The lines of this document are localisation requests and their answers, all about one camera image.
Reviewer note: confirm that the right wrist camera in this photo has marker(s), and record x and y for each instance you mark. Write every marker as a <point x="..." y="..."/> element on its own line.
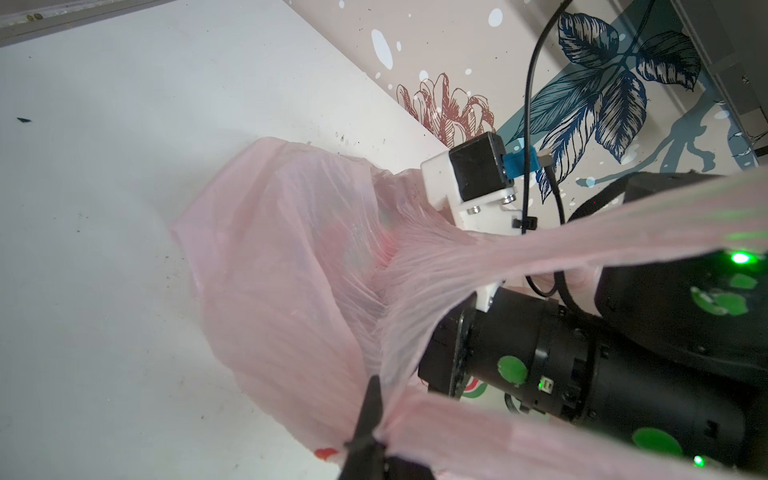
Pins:
<point x="468" y="184"/>

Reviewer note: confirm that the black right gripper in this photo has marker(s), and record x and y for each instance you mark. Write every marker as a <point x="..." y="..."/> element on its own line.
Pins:
<point x="532" y="349"/>

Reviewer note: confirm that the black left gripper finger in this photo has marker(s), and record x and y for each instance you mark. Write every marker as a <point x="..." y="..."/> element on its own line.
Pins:
<point x="366" y="456"/>

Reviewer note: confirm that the pink plastic bag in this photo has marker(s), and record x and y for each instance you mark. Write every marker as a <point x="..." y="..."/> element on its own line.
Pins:
<point x="316" y="272"/>

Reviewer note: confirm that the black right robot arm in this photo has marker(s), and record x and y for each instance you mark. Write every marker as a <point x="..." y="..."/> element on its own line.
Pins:
<point x="674" y="360"/>

